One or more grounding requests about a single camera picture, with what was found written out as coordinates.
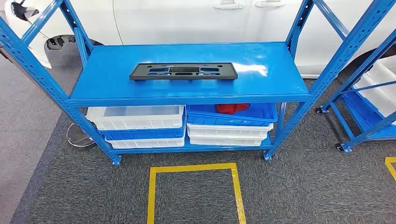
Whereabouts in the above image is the blue metal shelf rack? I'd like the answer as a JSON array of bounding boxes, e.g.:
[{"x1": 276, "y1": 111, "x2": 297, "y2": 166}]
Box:
[{"x1": 0, "y1": 0, "x2": 396, "y2": 166}]

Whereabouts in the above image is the blue plastic bin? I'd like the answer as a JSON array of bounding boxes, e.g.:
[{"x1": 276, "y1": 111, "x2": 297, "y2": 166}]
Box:
[
  {"x1": 99, "y1": 126, "x2": 186, "y2": 141},
  {"x1": 186, "y1": 103, "x2": 278, "y2": 127}
]

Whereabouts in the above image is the black plastic panel part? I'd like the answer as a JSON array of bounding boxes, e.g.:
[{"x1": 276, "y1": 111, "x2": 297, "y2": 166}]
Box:
[{"x1": 129, "y1": 63, "x2": 239, "y2": 81}]

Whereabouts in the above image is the red cloth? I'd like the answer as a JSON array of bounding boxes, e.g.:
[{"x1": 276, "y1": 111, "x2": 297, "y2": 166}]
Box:
[{"x1": 216, "y1": 103, "x2": 251, "y2": 115}]

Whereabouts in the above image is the chrome stanchion post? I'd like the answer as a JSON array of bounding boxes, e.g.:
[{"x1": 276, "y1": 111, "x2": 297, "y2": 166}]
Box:
[{"x1": 66, "y1": 123, "x2": 96, "y2": 149}]

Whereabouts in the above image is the white car door handle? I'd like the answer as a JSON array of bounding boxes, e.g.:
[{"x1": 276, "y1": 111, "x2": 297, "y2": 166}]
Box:
[
  {"x1": 255, "y1": 0, "x2": 287, "y2": 8},
  {"x1": 212, "y1": 0, "x2": 244, "y2": 10}
]

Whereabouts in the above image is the white car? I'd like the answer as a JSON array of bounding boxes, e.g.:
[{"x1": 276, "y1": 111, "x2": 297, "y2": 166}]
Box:
[{"x1": 4, "y1": 0, "x2": 396, "y2": 78}]

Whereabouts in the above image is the blue wheeled rack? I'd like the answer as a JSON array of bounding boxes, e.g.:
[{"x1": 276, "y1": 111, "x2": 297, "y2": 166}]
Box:
[{"x1": 315, "y1": 29, "x2": 396, "y2": 154}]

